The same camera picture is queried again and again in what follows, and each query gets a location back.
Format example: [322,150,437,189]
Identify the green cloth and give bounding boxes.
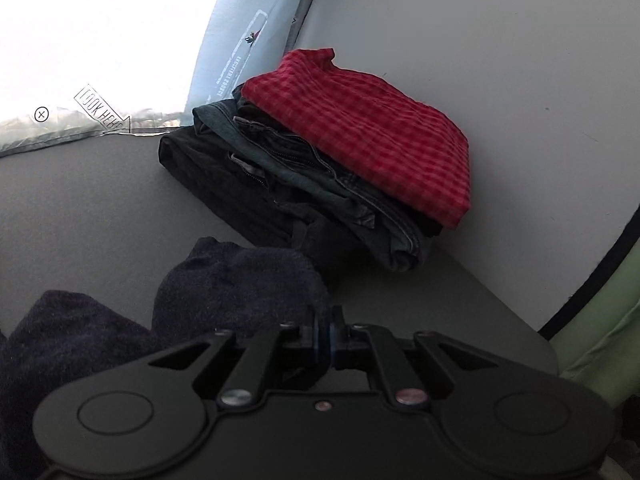
[559,255,640,388]

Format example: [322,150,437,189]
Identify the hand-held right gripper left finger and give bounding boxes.
[135,305,329,409]

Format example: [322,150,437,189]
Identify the white round panel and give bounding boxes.
[287,0,640,342]

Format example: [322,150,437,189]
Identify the navy knit sweater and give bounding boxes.
[0,236,333,480]

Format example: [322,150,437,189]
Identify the folded black pants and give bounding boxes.
[159,127,361,261]

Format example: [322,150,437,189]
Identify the silver printed backdrop sheet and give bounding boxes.
[0,0,331,158]

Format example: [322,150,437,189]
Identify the folded blue jeans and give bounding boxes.
[192,85,443,273]

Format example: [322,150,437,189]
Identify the red checked shirt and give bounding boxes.
[241,48,471,231]

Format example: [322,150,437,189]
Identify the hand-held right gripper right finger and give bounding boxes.
[327,305,512,409]

